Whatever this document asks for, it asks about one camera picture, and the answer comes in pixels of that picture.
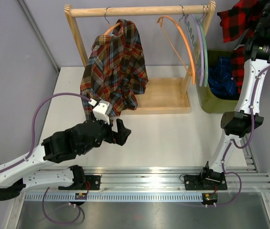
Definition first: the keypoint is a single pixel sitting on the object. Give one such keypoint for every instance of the blue checked shirt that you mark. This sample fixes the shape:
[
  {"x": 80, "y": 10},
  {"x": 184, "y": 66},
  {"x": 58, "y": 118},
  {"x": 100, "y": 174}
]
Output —
[{"x": 221, "y": 81}]

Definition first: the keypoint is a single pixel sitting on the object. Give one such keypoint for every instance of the wooden clothes rack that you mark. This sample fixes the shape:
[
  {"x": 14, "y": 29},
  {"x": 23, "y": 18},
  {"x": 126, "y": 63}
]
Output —
[{"x": 163, "y": 95}]

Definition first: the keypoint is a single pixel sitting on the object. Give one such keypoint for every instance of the brown multicolour plaid shirt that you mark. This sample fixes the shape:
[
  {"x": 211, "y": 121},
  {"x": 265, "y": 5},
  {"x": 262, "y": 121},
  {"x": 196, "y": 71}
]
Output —
[{"x": 116, "y": 71}]

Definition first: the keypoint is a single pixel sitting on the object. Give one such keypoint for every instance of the orange hanger of red shirt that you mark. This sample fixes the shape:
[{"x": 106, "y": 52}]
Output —
[{"x": 172, "y": 46}]

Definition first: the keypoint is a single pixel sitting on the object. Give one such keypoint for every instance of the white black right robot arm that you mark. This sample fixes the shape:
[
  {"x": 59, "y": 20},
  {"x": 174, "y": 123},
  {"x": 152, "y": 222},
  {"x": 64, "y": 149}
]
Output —
[{"x": 246, "y": 116}]

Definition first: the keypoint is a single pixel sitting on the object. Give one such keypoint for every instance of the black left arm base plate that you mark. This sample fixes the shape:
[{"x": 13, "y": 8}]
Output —
[{"x": 91, "y": 181}]

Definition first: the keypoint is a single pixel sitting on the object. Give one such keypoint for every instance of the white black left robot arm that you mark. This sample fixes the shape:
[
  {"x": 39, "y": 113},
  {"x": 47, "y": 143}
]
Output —
[{"x": 28, "y": 171}]

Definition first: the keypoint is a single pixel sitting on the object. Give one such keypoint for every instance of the green plastic bin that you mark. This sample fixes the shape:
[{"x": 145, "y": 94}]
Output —
[{"x": 208, "y": 101}]

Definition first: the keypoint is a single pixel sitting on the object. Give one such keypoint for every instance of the aluminium mounting rail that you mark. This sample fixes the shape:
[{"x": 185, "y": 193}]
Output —
[{"x": 147, "y": 186}]

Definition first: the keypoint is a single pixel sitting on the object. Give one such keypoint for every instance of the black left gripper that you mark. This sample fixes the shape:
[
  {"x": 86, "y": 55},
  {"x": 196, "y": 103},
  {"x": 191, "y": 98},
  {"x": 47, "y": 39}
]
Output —
[{"x": 119, "y": 138}]

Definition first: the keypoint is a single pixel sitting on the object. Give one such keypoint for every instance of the red black checked shirt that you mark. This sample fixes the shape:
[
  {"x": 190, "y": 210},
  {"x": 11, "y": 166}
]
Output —
[{"x": 241, "y": 19}]

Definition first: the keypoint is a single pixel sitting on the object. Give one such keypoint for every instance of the mint green plastic hanger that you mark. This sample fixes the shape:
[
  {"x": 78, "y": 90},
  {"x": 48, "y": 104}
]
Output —
[{"x": 204, "y": 35}]

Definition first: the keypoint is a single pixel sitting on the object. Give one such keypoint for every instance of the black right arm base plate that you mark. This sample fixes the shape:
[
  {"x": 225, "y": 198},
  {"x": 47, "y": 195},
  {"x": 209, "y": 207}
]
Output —
[{"x": 194, "y": 183}]

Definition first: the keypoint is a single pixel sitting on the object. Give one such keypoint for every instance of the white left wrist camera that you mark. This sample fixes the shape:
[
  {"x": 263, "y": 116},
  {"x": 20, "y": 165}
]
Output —
[{"x": 101, "y": 110}]

